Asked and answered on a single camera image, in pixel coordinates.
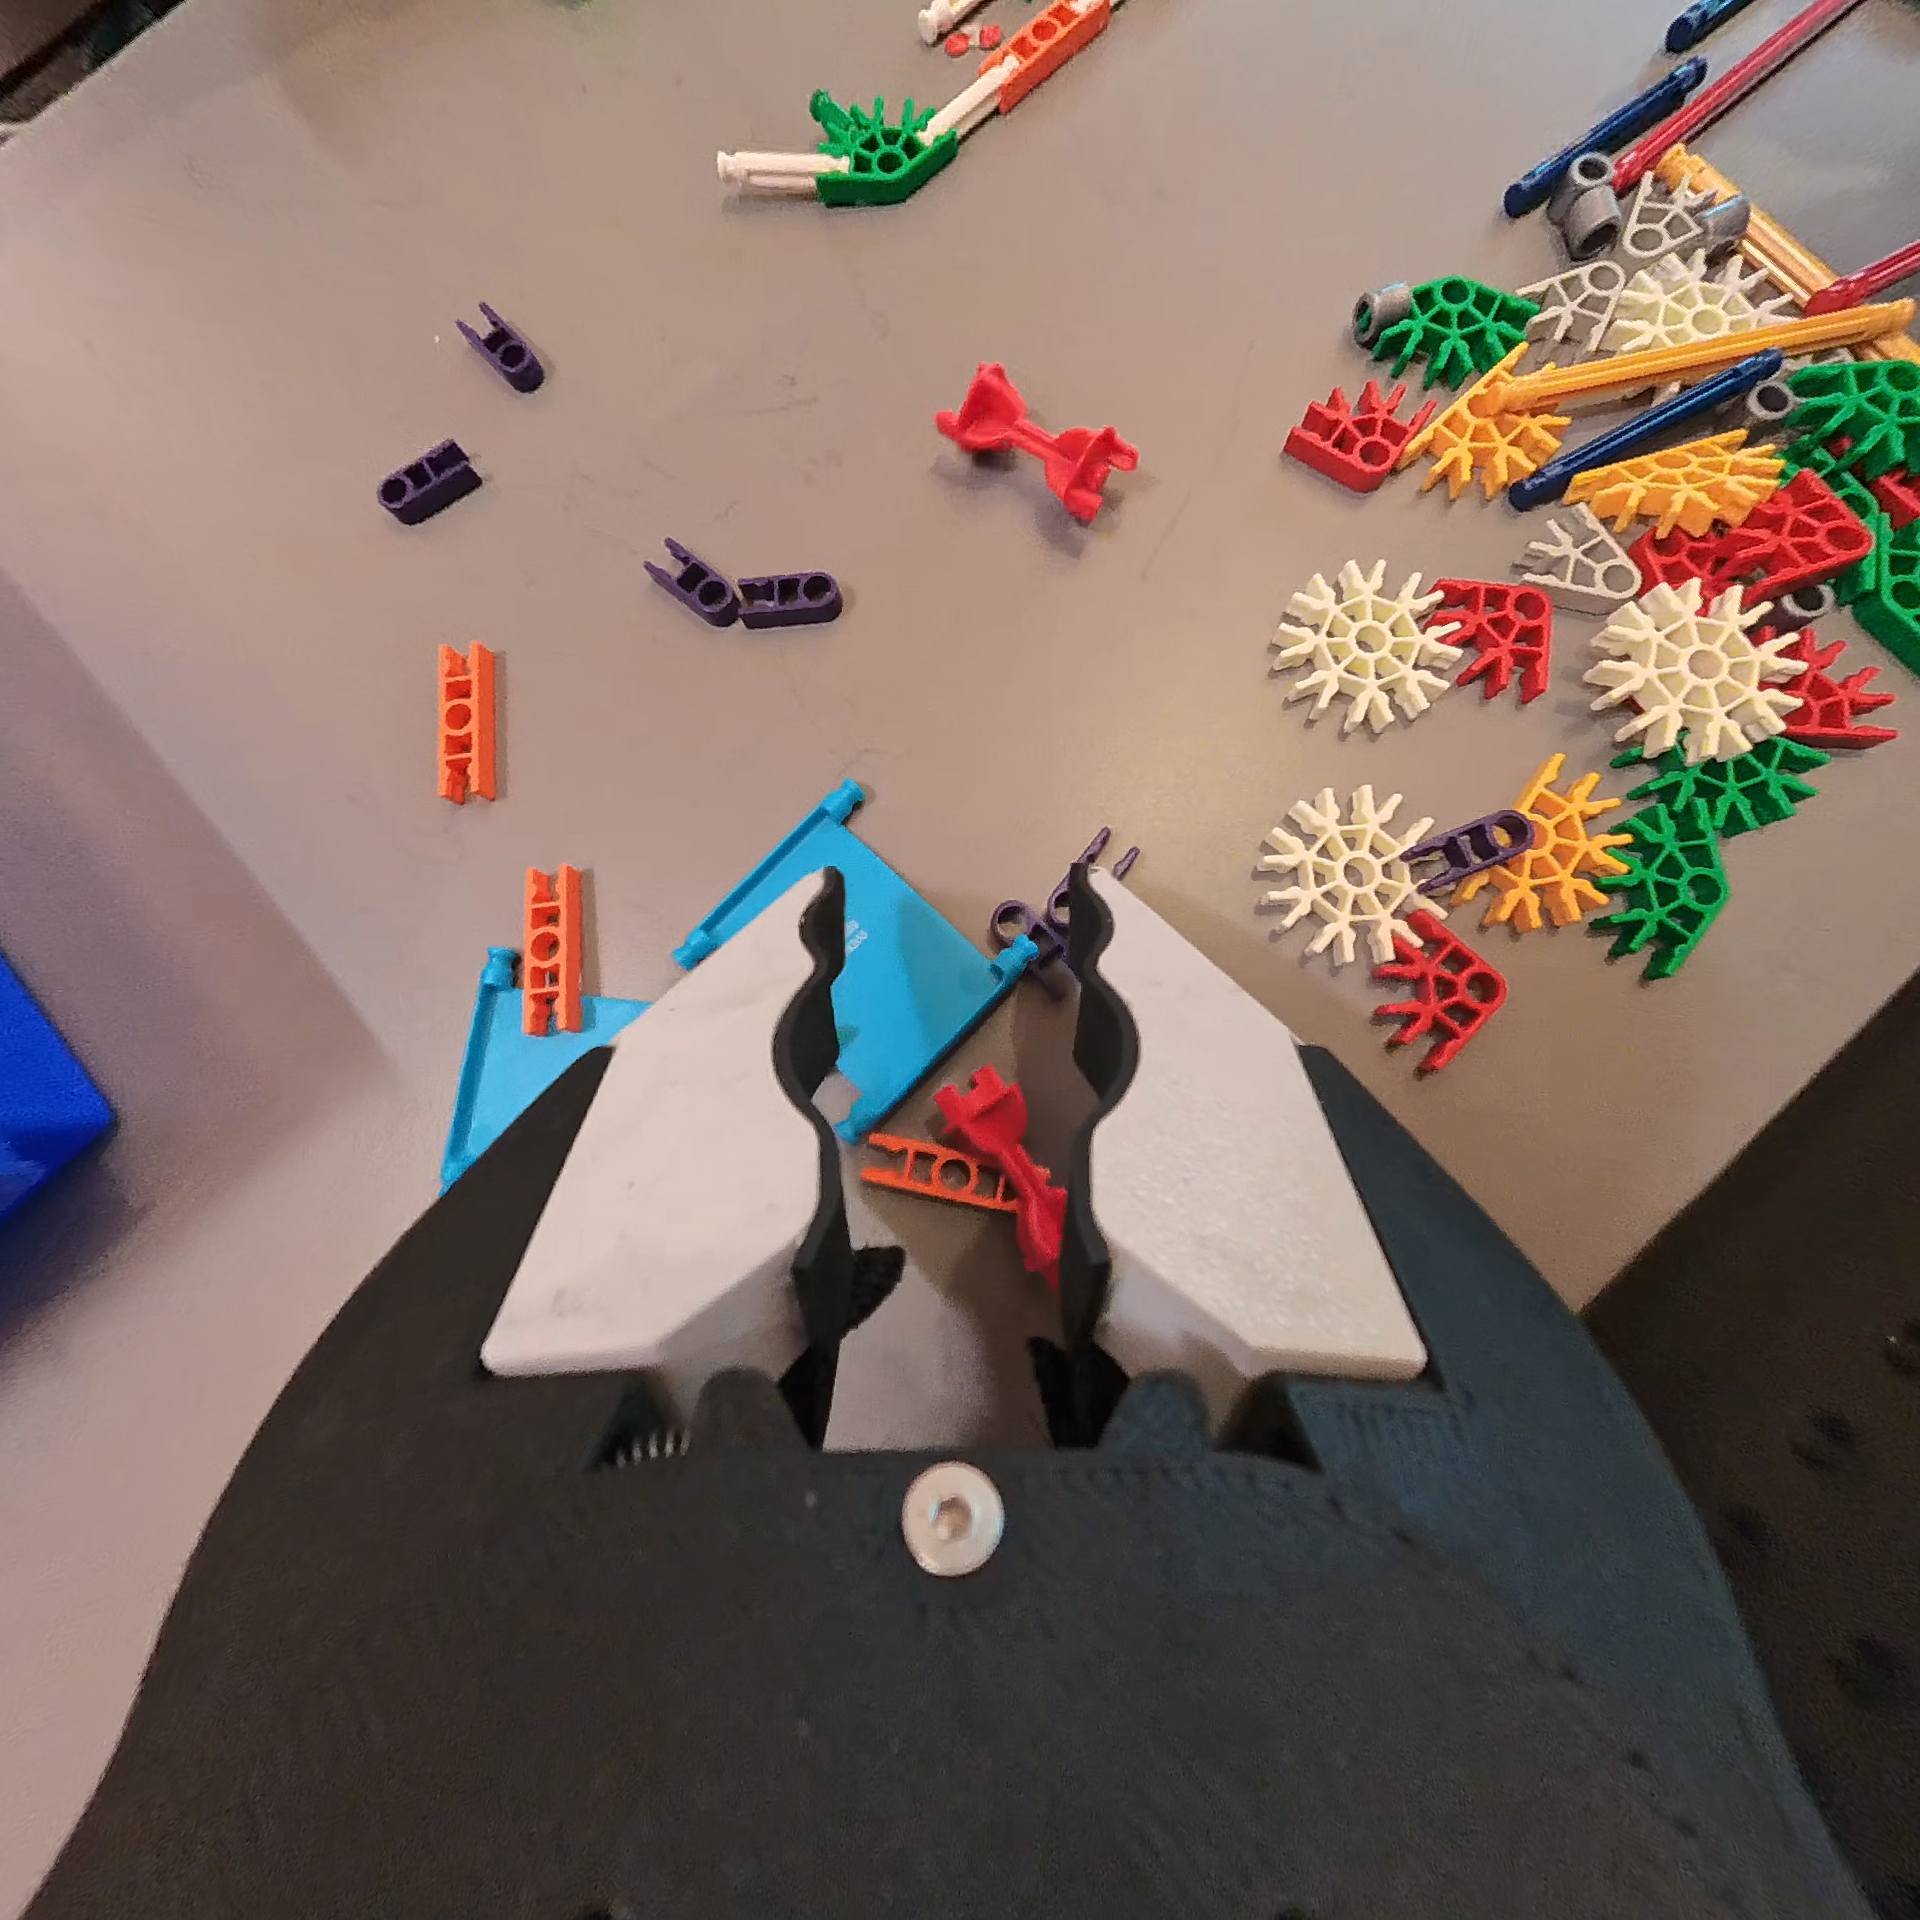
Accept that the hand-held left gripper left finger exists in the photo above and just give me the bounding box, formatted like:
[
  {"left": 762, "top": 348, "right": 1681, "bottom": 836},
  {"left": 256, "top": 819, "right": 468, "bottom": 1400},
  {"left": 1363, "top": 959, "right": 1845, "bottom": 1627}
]
[{"left": 479, "top": 867, "right": 906, "bottom": 1449}]

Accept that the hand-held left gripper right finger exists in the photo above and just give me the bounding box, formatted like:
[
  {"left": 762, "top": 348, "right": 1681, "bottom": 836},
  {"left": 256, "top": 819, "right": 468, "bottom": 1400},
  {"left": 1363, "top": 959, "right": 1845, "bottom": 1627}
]
[{"left": 1030, "top": 867, "right": 1430, "bottom": 1444}]

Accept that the pile of colourful toy pieces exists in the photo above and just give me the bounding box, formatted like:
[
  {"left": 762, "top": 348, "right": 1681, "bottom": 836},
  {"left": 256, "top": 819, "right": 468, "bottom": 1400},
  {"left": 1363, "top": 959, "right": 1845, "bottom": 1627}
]
[{"left": 1257, "top": 0, "right": 1920, "bottom": 1072}]

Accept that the light blue panel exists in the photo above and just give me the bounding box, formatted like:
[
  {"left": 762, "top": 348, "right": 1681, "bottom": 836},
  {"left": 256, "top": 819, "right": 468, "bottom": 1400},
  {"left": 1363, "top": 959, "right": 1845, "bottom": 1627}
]
[
  {"left": 672, "top": 780, "right": 1041, "bottom": 1145},
  {"left": 437, "top": 945, "right": 655, "bottom": 1193}
]

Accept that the red double-ended connector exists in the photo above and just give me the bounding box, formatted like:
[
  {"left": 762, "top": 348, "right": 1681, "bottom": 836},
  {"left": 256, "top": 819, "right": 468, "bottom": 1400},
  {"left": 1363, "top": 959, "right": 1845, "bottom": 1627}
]
[
  {"left": 933, "top": 1067, "right": 1070, "bottom": 1276},
  {"left": 933, "top": 360, "right": 1142, "bottom": 523}
]

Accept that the orange slotted connector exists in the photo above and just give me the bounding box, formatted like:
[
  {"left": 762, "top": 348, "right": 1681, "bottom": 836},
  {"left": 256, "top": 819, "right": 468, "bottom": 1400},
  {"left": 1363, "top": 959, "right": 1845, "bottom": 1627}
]
[
  {"left": 518, "top": 862, "right": 585, "bottom": 1040},
  {"left": 435, "top": 641, "right": 501, "bottom": 808},
  {"left": 858, "top": 1132, "right": 1029, "bottom": 1200}
]

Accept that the blue plastic box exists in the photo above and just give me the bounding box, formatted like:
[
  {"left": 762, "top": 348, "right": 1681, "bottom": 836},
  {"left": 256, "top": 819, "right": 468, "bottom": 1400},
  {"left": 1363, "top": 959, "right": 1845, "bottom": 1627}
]
[{"left": 0, "top": 947, "right": 118, "bottom": 1222}]

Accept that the assembled multicolour toy model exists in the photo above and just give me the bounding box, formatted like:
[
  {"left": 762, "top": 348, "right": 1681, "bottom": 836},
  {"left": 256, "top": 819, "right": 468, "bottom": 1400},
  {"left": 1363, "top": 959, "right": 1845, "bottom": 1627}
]
[{"left": 714, "top": 0, "right": 1119, "bottom": 209}]

